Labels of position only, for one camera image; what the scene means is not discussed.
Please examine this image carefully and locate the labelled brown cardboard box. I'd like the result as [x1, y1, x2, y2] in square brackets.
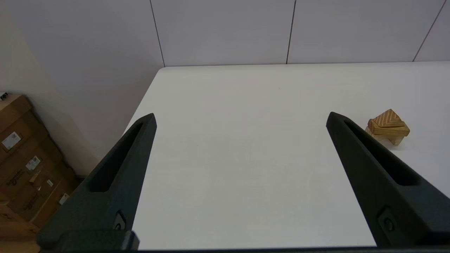
[0, 94, 48, 169]
[4, 169, 81, 227]
[0, 137, 65, 201]

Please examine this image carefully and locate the small flat cardboard stack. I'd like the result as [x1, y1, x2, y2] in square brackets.
[0, 202, 41, 243]

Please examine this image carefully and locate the arched wooden building block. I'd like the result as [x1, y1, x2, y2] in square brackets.
[365, 127, 405, 146]

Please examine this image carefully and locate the rectangular wooden building block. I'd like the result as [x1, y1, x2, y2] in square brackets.
[368, 119, 410, 137]

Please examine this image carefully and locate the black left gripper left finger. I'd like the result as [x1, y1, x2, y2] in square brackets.
[36, 113, 157, 251]

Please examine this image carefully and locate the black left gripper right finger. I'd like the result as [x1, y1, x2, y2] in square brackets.
[326, 112, 450, 247]

